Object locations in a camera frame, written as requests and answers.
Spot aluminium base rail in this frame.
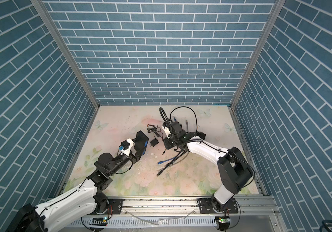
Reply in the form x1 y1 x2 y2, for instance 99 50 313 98
31 195 288 232

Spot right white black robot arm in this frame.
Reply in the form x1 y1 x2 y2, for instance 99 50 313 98
162 121 255 213

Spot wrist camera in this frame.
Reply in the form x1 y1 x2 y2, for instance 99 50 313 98
162 126 171 138
118 139 134 157

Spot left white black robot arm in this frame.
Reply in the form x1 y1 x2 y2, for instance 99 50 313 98
6 153 141 232

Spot grey ethernet cable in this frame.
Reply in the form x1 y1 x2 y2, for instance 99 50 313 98
173 120 190 163

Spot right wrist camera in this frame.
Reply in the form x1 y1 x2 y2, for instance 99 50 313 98
162 126 171 138

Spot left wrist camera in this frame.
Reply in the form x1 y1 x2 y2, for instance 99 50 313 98
118 139 134 157

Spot blue ethernet cable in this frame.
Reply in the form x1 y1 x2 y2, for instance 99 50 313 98
157 117 184 165

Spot black network switch blue ports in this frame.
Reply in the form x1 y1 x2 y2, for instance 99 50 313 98
134 131 149 158

